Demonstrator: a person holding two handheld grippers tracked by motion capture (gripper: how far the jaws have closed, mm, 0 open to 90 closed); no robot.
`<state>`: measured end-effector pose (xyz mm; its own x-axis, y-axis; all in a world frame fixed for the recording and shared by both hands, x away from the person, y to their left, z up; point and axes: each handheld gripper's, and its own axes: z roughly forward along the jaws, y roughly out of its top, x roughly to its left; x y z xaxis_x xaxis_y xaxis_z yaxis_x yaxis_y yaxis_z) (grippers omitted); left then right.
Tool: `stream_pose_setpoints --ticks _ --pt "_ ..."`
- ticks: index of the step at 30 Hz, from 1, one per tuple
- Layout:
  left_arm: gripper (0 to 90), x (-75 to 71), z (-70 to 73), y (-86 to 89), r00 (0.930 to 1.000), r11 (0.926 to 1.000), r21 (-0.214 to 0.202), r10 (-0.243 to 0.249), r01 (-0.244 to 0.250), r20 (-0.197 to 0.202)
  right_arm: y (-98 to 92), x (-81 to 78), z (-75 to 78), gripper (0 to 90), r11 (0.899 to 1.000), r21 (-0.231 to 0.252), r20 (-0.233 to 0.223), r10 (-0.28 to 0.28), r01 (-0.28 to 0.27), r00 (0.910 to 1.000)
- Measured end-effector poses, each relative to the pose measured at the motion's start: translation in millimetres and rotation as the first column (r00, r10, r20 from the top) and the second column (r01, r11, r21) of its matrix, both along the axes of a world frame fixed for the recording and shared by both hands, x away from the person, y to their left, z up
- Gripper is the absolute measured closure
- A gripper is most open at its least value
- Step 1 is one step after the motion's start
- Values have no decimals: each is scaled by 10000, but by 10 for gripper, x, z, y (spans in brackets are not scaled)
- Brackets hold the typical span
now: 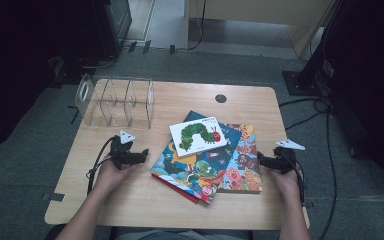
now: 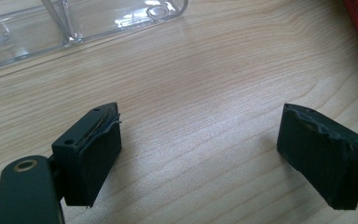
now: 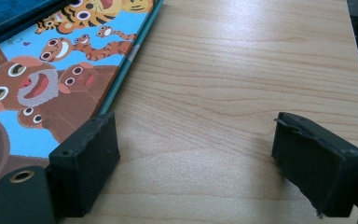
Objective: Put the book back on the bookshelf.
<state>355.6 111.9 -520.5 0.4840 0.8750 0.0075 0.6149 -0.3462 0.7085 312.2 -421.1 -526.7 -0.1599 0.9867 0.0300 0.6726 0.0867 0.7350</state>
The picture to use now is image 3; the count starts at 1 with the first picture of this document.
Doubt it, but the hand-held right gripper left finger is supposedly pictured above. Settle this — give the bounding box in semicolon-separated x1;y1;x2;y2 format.
48;111;121;218

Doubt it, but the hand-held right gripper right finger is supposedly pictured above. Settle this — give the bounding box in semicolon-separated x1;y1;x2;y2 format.
271;111;358;217

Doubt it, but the animal cartoon picture book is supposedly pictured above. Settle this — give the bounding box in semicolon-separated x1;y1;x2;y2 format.
0;0;166;204

